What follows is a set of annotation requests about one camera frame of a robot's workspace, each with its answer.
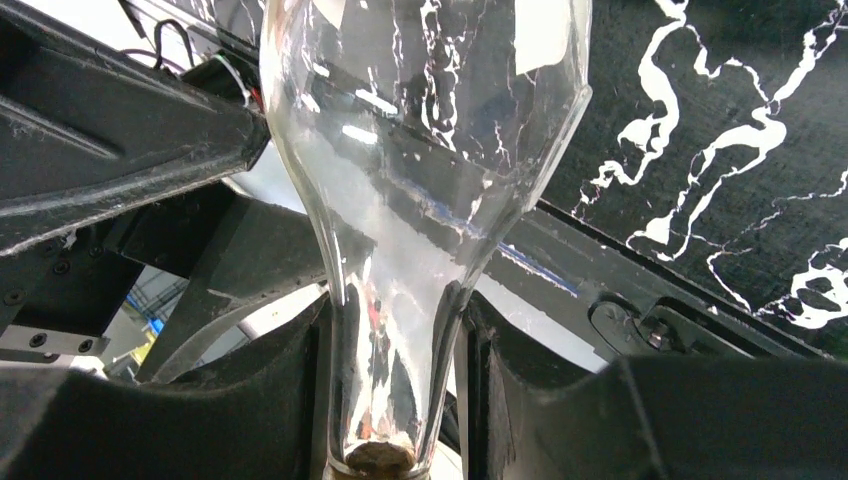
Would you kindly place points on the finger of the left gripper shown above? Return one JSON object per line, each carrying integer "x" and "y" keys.
{"x": 237, "y": 255}
{"x": 87, "y": 134}

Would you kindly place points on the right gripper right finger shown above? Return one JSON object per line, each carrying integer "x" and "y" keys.
{"x": 527, "y": 413}

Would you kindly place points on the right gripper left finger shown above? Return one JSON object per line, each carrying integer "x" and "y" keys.
{"x": 250, "y": 414}

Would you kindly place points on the clear glass bottle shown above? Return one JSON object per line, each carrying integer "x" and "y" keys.
{"x": 416, "y": 134}

